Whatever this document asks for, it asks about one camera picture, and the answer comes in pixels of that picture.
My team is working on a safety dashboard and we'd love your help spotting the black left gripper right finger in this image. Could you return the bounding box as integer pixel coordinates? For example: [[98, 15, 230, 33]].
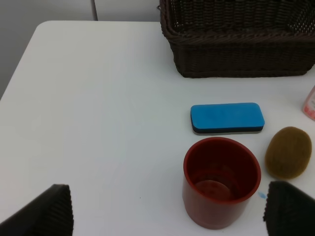
[[263, 181, 315, 236]]

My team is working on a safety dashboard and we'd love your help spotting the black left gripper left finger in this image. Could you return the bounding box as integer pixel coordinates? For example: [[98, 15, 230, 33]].
[[0, 184, 74, 236]]

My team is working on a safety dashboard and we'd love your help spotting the pink bottle white cap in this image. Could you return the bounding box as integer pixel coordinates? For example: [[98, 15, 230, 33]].
[[302, 86, 315, 120]]

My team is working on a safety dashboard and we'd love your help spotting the red plastic cup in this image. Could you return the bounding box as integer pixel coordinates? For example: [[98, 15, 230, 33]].
[[182, 137, 261, 230]]

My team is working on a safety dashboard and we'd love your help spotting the brown kiwi fruit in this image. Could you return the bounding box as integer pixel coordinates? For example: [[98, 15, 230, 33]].
[[265, 126, 312, 180]]

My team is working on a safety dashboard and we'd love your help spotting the blue whiteboard eraser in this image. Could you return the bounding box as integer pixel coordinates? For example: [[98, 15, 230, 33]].
[[190, 102, 265, 134]]

